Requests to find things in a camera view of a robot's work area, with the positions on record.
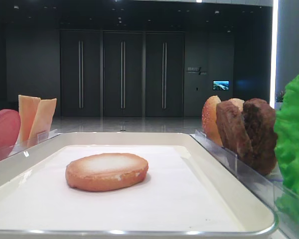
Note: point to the green lettuce leaf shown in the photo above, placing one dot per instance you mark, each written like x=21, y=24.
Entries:
x=287, y=129

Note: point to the left meat patty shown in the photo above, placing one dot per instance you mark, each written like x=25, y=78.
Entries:
x=232, y=130

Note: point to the meat patty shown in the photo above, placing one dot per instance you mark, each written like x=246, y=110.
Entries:
x=232, y=130
x=259, y=120

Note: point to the pale bun behind patties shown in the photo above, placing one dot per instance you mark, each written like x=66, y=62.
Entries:
x=238, y=103

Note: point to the right cheese slice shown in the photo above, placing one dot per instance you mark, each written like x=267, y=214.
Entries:
x=43, y=117

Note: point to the cheese slice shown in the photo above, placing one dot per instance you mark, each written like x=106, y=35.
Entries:
x=27, y=107
x=43, y=117

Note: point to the right meat patty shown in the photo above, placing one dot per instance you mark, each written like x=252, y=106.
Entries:
x=259, y=120

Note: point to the left cheese slice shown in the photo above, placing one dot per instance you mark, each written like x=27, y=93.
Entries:
x=27, y=107

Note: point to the front tomato slice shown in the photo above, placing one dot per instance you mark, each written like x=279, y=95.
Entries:
x=9, y=127

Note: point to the sesame top bun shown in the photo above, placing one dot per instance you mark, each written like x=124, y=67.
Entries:
x=209, y=120

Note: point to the bottom bun slice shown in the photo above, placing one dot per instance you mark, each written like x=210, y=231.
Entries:
x=106, y=172

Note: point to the right dark door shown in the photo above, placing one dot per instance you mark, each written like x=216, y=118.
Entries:
x=164, y=74

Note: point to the middle dark door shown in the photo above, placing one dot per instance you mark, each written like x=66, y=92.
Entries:
x=122, y=74

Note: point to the white serving tray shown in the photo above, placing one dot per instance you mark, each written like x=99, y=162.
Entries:
x=187, y=193

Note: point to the potted plants white planter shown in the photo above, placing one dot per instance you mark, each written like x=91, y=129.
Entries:
x=279, y=100

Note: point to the left clear acrylic rack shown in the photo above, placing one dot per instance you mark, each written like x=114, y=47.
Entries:
x=22, y=146

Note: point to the clear acrylic rack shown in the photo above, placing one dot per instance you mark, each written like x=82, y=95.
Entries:
x=269, y=189
x=22, y=146

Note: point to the right clear acrylic rack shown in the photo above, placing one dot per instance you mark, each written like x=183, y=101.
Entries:
x=269, y=189

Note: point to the small wall screen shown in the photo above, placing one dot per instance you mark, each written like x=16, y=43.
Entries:
x=221, y=85

